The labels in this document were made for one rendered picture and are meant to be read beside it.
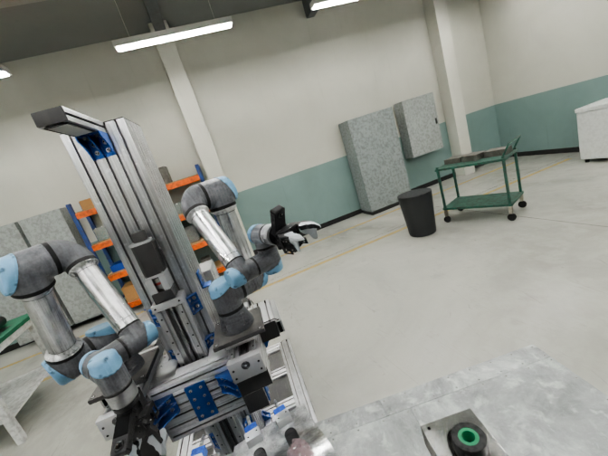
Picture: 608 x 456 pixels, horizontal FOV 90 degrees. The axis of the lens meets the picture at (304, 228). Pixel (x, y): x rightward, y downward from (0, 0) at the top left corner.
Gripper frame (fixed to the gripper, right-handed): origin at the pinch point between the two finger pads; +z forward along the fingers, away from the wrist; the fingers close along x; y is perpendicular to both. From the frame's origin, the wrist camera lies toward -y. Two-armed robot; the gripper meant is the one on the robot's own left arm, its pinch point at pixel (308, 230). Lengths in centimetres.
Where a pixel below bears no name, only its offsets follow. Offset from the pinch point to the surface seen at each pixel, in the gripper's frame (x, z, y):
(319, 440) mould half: 30, 4, 52
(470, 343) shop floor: -111, -32, 162
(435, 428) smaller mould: 7, 27, 58
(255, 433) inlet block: 41, -16, 52
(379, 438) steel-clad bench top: 16, 12, 64
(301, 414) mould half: 26, -11, 57
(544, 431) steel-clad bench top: -11, 46, 67
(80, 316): 114, -575, 114
